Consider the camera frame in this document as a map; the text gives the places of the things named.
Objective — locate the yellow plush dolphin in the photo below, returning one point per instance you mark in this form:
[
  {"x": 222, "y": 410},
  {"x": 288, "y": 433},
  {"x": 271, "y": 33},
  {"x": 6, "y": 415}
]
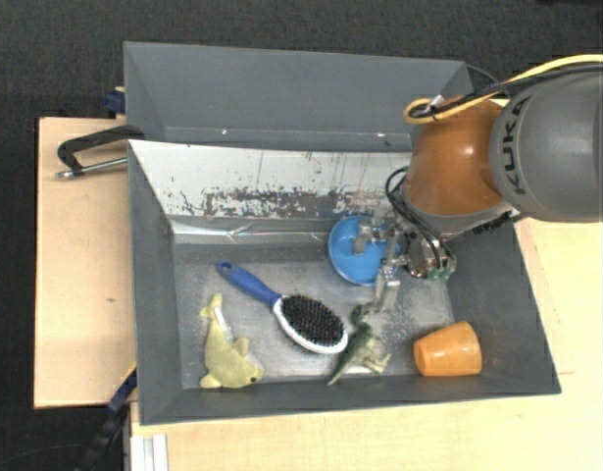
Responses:
[{"x": 225, "y": 356}]

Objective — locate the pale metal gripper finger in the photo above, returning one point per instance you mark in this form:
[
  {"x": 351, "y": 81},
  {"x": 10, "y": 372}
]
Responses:
[
  {"x": 364, "y": 237},
  {"x": 386, "y": 292}
]

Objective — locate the blue plastic bowl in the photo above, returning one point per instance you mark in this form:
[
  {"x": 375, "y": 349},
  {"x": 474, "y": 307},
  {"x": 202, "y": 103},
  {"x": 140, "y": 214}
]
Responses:
[{"x": 352, "y": 268}]

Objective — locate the green toy dinosaur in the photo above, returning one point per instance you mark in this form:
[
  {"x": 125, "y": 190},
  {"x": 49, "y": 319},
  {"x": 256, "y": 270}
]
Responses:
[{"x": 360, "y": 349}]

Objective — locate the grey metal bin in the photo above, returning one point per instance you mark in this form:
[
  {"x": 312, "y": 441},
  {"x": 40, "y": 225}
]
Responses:
[{"x": 281, "y": 96}]

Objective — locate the blue and white hairbrush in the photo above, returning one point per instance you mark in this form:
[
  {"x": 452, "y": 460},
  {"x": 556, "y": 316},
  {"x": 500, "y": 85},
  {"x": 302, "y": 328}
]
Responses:
[{"x": 308, "y": 319}]

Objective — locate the orange plastic cup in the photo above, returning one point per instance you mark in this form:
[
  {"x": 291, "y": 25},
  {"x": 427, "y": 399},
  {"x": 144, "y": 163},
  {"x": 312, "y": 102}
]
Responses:
[{"x": 448, "y": 351}]

